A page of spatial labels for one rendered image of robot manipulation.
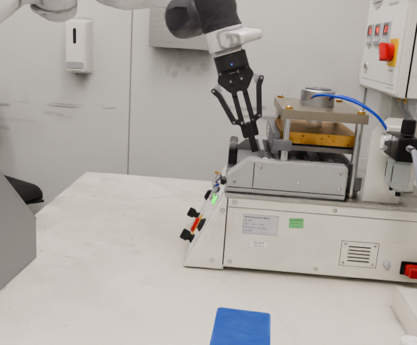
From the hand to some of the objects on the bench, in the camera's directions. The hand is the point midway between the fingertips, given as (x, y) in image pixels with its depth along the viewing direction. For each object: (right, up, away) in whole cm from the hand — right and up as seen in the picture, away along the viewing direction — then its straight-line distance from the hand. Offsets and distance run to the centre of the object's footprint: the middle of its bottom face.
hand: (251, 136), depth 122 cm
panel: (-16, -25, +7) cm, 30 cm away
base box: (+12, -28, +4) cm, 31 cm away
